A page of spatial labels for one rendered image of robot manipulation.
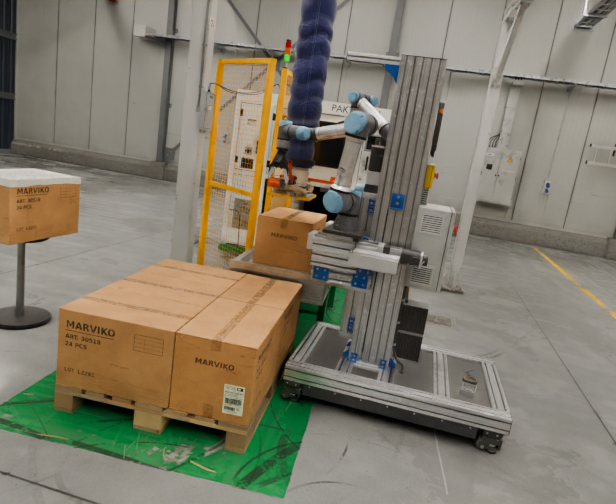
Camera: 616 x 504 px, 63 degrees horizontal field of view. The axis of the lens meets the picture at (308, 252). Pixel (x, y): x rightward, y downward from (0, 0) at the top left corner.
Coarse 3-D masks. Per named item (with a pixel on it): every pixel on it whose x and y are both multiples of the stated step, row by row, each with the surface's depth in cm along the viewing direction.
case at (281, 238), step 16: (288, 208) 408; (272, 224) 352; (288, 224) 350; (304, 224) 348; (320, 224) 378; (256, 240) 357; (272, 240) 355; (288, 240) 352; (304, 240) 350; (256, 256) 359; (272, 256) 357; (288, 256) 354; (304, 256) 352
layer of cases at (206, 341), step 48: (144, 288) 288; (192, 288) 301; (240, 288) 314; (288, 288) 330; (96, 336) 242; (144, 336) 238; (192, 336) 234; (240, 336) 240; (288, 336) 321; (96, 384) 247; (144, 384) 242; (192, 384) 238; (240, 384) 234
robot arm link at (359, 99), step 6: (354, 96) 324; (360, 96) 325; (354, 102) 326; (360, 102) 323; (366, 102) 322; (360, 108) 324; (366, 108) 320; (372, 108) 320; (372, 114) 317; (378, 114) 317; (378, 120) 315; (384, 120) 315; (378, 126) 315; (384, 126) 311; (384, 132) 311; (384, 138) 313
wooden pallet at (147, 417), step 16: (288, 352) 333; (272, 384) 290; (64, 400) 251; (80, 400) 258; (96, 400) 248; (112, 400) 247; (128, 400) 245; (144, 416) 246; (160, 416) 244; (176, 416) 243; (192, 416) 244; (256, 416) 270; (160, 432) 246; (240, 432) 239; (224, 448) 242; (240, 448) 240
